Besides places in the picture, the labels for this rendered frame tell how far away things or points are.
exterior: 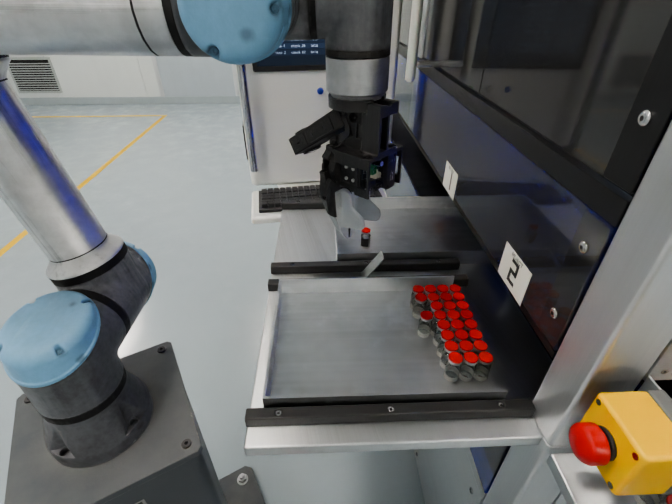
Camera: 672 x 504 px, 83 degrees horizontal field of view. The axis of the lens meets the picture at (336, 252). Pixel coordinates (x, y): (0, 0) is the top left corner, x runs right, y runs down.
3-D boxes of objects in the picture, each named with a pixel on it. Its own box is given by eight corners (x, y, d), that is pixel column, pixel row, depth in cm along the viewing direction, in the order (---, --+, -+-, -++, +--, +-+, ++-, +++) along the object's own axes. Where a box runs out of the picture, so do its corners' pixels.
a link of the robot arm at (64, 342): (13, 421, 52) (-43, 355, 44) (69, 345, 63) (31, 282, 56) (101, 420, 52) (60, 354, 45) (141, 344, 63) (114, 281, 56)
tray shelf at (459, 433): (450, 204, 110) (451, 199, 109) (594, 442, 53) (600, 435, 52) (283, 207, 108) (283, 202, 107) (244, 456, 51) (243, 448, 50)
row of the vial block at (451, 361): (431, 302, 73) (435, 283, 70) (459, 382, 58) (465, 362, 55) (420, 302, 73) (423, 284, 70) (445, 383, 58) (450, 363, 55)
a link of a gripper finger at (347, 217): (357, 257, 55) (359, 199, 50) (328, 242, 58) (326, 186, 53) (371, 248, 57) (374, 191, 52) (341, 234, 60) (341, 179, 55)
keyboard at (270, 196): (374, 185, 134) (374, 178, 133) (384, 203, 123) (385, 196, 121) (258, 193, 129) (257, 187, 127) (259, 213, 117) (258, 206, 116)
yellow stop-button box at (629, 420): (633, 426, 44) (664, 388, 40) (682, 494, 38) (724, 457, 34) (569, 429, 44) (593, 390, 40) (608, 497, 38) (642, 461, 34)
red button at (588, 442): (593, 434, 42) (608, 413, 39) (616, 472, 38) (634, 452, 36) (559, 435, 42) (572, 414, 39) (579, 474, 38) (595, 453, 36)
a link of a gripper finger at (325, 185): (328, 221, 54) (326, 162, 49) (320, 217, 55) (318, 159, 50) (350, 209, 57) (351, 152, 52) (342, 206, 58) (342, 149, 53)
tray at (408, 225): (456, 207, 105) (459, 195, 103) (492, 263, 83) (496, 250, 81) (333, 209, 104) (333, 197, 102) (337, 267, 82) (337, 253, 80)
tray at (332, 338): (450, 289, 76) (454, 275, 74) (501, 406, 55) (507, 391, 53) (280, 292, 75) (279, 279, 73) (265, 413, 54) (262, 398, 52)
